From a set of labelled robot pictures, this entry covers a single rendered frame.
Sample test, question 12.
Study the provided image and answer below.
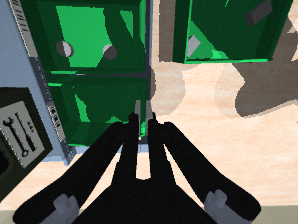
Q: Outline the dark grey metal shelf rack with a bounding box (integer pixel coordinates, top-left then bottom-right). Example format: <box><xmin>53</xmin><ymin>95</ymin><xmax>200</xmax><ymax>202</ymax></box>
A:
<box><xmin>0</xmin><ymin>0</ymin><xmax>153</xmax><ymax>166</ymax></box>

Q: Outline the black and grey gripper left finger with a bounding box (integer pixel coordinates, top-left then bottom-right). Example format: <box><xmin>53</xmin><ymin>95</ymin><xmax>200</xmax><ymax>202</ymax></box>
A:
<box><xmin>13</xmin><ymin>100</ymin><xmax>141</xmax><ymax>224</ymax></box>

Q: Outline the dark green tool case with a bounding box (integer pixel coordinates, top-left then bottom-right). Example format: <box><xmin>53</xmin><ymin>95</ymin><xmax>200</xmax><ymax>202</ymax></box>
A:
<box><xmin>0</xmin><ymin>87</ymin><xmax>53</xmax><ymax>203</ymax></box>

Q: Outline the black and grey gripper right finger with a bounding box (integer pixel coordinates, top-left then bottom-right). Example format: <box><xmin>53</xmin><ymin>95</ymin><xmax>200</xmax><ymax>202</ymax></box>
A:
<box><xmin>146</xmin><ymin>100</ymin><xmax>261</xmax><ymax>224</ymax></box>

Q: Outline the grey steel disc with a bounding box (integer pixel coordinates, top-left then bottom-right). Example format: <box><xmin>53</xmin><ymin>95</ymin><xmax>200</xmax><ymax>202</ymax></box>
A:
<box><xmin>56</xmin><ymin>41</ymin><xmax>74</xmax><ymax>57</ymax></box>
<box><xmin>103</xmin><ymin>44</ymin><xmax>118</xmax><ymax>60</ymax></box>

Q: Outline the green bin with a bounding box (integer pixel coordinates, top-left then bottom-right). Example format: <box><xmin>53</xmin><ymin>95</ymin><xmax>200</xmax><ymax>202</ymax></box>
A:
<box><xmin>20</xmin><ymin>0</ymin><xmax>146</xmax><ymax>75</ymax></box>
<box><xmin>46</xmin><ymin>74</ymin><xmax>148</xmax><ymax>147</ymax></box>
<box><xmin>172</xmin><ymin>0</ymin><xmax>294</xmax><ymax>64</ymax></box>

